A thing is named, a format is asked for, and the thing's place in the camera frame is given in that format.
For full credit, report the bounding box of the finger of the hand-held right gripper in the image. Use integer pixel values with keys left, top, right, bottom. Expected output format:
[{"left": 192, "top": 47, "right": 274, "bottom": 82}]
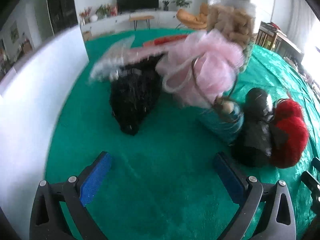
[{"left": 301, "top": 170, "right": 320, "bottom": 205}]

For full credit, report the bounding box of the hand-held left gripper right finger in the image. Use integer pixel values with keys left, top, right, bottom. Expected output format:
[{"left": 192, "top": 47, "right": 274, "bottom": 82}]
[{"left": 212, "top": 152, "right": 297, "bottom": 240}]

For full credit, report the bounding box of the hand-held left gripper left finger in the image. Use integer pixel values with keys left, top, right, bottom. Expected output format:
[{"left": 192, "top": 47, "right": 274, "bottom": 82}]
[{"left": 29, "top": 151, "right": 113, "bottom": 240}]

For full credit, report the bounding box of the teal drawstring pouch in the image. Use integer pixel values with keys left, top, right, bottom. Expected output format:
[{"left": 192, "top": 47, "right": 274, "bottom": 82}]
[{"left": 199, "top": 96, "right": 244, "bottom": 145}]

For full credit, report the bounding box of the red fluffy pom-pom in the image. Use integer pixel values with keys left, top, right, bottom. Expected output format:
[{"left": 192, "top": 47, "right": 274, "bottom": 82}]
[{"left": 269, "top": 99, "right": 310, "bottom": 169}]

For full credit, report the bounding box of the black plush toy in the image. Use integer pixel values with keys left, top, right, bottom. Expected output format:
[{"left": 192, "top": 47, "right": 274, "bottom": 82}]
[{"left": 231, "top": 87, "right": 274, "bottom": 168}]

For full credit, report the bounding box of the green blanket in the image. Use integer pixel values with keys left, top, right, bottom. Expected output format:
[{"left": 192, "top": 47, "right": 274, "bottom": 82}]
[{"left": 45, "top": 27, "right": 320, "bottom": 240}]

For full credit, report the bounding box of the white panel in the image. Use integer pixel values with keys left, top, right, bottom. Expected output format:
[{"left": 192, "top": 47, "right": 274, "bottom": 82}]
[{"left": 0, "top": 25, "right": 89, "bottom": 220}]

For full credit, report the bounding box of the black fuzzy cloth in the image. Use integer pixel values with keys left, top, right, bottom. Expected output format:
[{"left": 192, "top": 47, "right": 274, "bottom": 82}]
[{"left": 109, "top": 55, "right": 164, "bottom": 137}]

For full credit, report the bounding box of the clear plastic bag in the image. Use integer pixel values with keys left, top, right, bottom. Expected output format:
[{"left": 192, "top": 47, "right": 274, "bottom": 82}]
[{"left": 89, "top": 35, "right": 135, "bottom": 83}]

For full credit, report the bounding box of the wooden rack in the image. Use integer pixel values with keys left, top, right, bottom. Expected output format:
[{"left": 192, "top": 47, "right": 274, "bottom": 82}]
[{"left": 255, "top": 21, "right": 304, "bottom": 60}]

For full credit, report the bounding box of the red flat packet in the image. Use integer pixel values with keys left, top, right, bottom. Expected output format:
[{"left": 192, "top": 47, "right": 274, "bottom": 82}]
[{"left": 144, "top": 35, "right": 188, "bottom": 47}]

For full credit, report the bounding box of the beige chenille plush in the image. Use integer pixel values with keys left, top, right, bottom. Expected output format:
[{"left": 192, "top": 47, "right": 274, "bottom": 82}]
[{"left": 206, "top": 4, "right": 255, "bottom": 74}]

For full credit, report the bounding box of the orange lounge chair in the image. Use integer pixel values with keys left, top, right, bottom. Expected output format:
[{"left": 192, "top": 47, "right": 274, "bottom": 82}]
[{"left": 176, "top": 3, "right": 209, "bottom": 30}]

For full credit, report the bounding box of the red flower bouquet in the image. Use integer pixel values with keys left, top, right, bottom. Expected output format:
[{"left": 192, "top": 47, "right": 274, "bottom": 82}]
[{"left": 79, "top": 7, "right": 93, "bottom": 24}]

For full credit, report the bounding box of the wooden stool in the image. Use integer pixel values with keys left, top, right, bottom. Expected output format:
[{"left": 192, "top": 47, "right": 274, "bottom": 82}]
[{"left": 129, "top": 15, "right": 155, "bottom": 31}]

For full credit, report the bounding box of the leafy plant with red flowers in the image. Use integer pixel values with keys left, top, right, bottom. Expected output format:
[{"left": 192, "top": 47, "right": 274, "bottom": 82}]
[{"left": 96, "top": 4, "right": 118, "bottom": 18}]

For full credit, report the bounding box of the white television cabinet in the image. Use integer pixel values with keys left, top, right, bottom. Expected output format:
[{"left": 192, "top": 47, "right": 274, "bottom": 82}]
[{"left": 80, "top": 10, "right": 208, "bottom": 42}]

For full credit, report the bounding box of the tall black cabinet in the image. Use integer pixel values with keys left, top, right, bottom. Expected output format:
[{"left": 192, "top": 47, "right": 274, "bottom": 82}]
[{"left": 46, "top": 0, "right": 78, "bottom": 35}]

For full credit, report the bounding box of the green potted plant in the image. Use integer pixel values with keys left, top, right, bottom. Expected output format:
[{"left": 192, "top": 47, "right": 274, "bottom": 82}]
[{"left": 172, "top": 0, "right": 193, "bottom": 8}]

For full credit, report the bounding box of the black television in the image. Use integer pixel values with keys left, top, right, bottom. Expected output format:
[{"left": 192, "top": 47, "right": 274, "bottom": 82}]
[{"left": 116, "top": 0, "right": 160, "bottom": 14}]

